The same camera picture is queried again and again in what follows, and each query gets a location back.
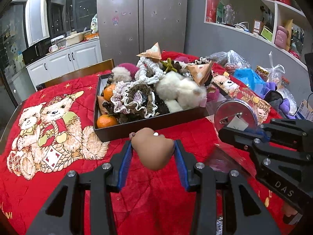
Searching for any clear plastic packaged badge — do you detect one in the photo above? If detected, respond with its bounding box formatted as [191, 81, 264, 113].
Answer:
[206, 99, 261, 178]

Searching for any orange mandarin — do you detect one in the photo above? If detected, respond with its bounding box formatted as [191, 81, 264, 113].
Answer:
[97, 114, 118, 128]
[102, 84, 116, 102]

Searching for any brown capybara plush toy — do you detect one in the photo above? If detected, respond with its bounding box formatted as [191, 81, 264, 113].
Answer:
[130, 127, 174, 171]

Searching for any white lace scrunchie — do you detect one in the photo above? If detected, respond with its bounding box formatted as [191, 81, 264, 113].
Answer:
[135, 57, 165, 85]

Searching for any brown triangular paper packet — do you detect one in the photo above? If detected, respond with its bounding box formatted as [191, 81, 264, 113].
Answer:
[186, 61, 213, 86]

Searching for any blue plastic bag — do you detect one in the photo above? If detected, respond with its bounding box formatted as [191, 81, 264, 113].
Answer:
[233, 68, 266, 95]

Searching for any black shallow tray box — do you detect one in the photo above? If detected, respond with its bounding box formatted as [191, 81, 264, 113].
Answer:
[93, 82, 209, 142]

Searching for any white fluffy plush toy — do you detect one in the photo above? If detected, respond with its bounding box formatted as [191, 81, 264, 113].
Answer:
[155, 71, 207, 113]

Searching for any red teddy bear blanket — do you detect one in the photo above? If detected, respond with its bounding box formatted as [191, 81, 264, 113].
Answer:
[0, 50, 298, 235]

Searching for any clear plastic bag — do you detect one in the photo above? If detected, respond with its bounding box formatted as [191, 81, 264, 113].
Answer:
[207, 50, 251, 74]

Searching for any pink ruffled scrunchie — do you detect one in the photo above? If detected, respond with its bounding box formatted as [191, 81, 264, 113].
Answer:
[110, 80, 160, 118]

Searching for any olive green bow clip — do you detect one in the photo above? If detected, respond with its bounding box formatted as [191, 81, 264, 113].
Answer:
[160, 58, 181, 73]

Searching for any orange mandarin in box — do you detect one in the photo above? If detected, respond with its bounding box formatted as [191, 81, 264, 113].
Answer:
[102, 84, 116, 102]

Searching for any beige fluffy plush ball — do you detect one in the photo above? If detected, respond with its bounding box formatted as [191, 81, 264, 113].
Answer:
[112, 67, 132, 83]

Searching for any magenta fluffy plush item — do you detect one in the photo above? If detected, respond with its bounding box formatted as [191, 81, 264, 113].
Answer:
[118, 63, 139, 79]

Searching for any wooden chair back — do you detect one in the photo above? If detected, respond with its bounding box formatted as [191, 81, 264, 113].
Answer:
[36, 59, 115, 91]

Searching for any white kitchen cabinet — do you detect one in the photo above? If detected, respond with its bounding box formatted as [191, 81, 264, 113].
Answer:
[27, 38, 102, 87]

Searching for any red gift box on shelf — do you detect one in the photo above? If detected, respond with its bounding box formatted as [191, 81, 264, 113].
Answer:
[206, 0, 220, 22]

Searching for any white mug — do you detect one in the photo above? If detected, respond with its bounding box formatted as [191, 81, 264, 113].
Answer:
[49, 44, 59, 52]

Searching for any cream plastic basin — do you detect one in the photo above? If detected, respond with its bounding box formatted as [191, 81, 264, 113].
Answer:
[65, 32, 84, 46]

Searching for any black microwave oven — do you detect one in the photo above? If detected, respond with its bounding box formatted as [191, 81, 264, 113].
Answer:
[22, 37, 51, 65]

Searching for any silver double door refrigerator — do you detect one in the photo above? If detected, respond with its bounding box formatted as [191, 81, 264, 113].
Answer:
[97, 0, 187, 65]

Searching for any white wall shelf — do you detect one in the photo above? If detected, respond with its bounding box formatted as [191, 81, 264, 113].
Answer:
[204, 0, 312, 68]

